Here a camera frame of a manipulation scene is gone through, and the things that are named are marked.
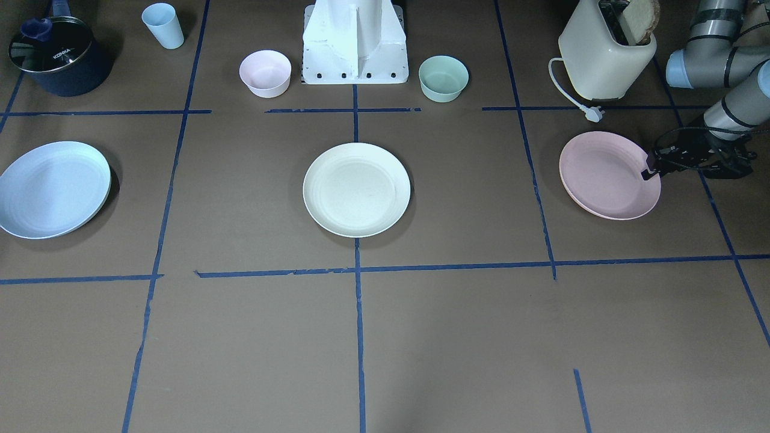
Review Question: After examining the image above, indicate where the white toaster plug cable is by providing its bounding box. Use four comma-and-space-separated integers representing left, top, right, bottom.
548, 58, 605, 124

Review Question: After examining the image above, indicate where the pink bowl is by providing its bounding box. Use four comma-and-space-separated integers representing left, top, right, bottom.
239, 50, 292, 99

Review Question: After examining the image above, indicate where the bread slice in toaster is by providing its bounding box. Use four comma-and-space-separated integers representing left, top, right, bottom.
619, 0, 661, 46

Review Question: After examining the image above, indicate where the green bowl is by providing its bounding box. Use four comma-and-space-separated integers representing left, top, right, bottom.
418, 55, 470, 102

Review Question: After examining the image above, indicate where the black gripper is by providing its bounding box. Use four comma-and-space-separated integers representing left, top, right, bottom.
641, 129, 756, 181

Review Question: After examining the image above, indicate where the light blue plate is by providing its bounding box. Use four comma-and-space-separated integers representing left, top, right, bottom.
1, 141, 112, 239

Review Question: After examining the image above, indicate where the cream toaster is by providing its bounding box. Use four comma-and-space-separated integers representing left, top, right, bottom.
558, 1, 657, 100

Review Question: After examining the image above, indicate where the cream white plate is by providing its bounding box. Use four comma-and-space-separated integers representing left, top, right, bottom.
303, 143, 412, 238

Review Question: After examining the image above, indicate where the light blue cup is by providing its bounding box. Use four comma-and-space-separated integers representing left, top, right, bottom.
142, 2, 184, 49

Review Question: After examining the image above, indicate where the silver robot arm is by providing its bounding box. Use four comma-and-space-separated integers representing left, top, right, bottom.
641, 1, 769, 180

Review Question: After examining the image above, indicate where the pink plate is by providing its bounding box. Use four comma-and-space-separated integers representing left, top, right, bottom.
559, 131, 662, 220

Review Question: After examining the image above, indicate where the dark blue lidded pot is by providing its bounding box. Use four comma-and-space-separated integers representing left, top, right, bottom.
8, 1, 113, 97

